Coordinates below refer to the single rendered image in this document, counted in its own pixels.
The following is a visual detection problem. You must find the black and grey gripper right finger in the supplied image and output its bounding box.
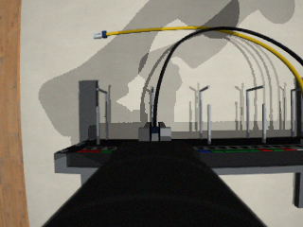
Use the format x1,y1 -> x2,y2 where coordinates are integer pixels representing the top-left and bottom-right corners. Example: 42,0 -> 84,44
158,122 -> 171,141

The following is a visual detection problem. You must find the white network cable plug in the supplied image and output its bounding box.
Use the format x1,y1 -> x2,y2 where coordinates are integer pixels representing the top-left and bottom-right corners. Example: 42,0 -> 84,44
93,30 -> 108,39

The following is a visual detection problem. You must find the black cable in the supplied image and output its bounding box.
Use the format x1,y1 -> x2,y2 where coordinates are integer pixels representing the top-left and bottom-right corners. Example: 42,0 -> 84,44
153,26 -> 303,127

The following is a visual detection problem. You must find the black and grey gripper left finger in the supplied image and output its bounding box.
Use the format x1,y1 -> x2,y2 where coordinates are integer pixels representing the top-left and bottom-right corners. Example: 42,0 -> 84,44
138,122 -> 152,141

